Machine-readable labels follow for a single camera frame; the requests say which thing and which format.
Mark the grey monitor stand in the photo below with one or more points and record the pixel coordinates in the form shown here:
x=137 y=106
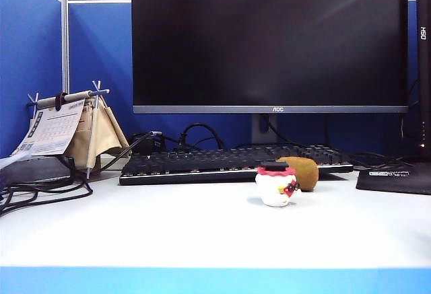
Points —
x=259 y=129

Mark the brown fuzzy kiwi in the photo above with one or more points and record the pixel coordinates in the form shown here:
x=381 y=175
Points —
x=307 y=173

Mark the black HSD monitor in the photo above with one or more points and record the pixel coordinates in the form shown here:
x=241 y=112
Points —
x=425 y=72

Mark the dark flat pad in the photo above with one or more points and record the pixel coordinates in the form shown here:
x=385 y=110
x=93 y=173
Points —
x=30 y=171

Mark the white paper calendar sheet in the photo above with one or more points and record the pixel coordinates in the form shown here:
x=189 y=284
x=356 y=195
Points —
x=54 y=129

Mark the silver partition frame post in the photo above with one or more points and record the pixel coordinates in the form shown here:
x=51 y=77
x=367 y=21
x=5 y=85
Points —
x=65 y=45

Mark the beige tent-shaped desk organizer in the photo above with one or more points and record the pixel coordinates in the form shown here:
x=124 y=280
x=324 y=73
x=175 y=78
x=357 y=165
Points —
x=101 y=129

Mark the black mechanical keyboard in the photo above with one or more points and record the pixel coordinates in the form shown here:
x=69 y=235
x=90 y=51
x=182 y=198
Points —
x=202 y=166

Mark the black AOC computer monitor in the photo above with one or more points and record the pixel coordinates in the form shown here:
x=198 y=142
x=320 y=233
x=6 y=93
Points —
x=269 y=38

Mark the black mouse pad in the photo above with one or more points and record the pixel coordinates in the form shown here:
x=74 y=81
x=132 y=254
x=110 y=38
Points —
x=394 y=181

